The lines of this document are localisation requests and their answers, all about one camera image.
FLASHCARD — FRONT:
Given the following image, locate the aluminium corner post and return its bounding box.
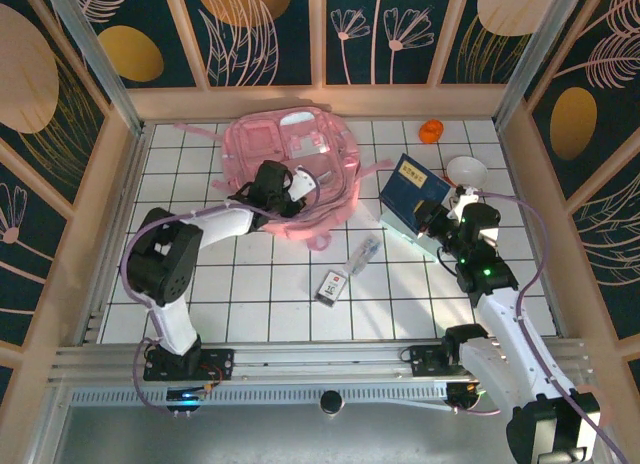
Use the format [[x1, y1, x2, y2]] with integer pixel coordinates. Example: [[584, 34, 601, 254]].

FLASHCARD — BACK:
[[39, 0, 146, 138], [492, 0, 586, 130]]

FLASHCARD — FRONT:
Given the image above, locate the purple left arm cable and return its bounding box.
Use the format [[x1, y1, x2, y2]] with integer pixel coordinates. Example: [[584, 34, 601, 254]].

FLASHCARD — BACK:
[[119, 173, 324, 418]]

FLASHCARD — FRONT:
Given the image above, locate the black round knob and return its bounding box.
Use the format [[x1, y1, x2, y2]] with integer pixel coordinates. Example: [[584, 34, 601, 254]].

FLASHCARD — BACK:
[[320, 390, 346, 415]]

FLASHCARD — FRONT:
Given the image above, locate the small circuit board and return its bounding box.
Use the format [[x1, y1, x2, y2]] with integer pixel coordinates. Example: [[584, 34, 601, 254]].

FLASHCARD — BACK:
[[166, 383, 224, 416], [446, 381, 501, 415]]

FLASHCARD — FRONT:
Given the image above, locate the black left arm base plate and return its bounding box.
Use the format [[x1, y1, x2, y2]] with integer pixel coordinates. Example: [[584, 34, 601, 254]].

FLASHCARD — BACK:
[[143, 347, 236, 383]]

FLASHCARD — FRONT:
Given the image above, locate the orange plastic toy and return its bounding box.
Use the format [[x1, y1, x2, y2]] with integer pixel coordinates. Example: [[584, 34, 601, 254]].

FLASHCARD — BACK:
[[418, 118, 445, 144]]

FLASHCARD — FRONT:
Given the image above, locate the pink student backpack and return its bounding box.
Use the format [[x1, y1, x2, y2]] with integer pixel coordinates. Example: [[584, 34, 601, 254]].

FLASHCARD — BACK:
[[172, 103, 394, 253]]

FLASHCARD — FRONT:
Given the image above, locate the beige wooden border board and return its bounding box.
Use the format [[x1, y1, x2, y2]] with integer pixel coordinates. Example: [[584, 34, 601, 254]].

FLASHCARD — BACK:
[[124, 86, 507, 123], [499, 98, 640, 435], [0, 101, 144, 464]]

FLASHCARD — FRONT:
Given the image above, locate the blue hardcover book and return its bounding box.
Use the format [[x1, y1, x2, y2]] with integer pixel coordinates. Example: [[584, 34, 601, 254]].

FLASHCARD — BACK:
[[378, 152, 459, 258]]

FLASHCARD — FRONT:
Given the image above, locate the black card pack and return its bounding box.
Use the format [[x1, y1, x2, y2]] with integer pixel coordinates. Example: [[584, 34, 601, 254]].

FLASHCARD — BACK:
[[314, 269, 350, 308]]

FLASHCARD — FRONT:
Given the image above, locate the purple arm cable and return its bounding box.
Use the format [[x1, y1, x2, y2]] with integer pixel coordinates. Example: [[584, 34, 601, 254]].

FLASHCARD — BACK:
[[119, 173, 324, 418], [469, 191, 629, 464]]

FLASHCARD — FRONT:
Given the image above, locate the white bowl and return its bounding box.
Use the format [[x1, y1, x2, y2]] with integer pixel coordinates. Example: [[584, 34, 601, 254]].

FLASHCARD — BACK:
[[446, 155, 489, 190]]

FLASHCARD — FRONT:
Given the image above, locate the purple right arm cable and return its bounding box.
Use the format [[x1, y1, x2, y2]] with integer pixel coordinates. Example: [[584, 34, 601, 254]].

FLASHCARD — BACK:
[[469, 191, 629, 464]]

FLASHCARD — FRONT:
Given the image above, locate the perforated metal cable tray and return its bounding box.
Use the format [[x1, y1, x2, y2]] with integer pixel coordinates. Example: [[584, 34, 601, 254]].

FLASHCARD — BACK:
[[69, 386, 481, 410]]

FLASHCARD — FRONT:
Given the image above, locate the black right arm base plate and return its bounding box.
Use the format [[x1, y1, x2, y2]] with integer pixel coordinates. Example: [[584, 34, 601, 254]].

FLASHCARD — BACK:
[[409, 343, 481, 380]]

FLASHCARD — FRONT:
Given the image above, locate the clear pen pack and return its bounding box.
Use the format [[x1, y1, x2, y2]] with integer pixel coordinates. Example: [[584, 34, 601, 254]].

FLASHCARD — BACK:
[[345, 233, 384, 277]]

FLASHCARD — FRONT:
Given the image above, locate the aluminium mounting rail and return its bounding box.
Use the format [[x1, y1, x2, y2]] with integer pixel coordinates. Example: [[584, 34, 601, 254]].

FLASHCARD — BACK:
[[49, 337, 589, 385]]

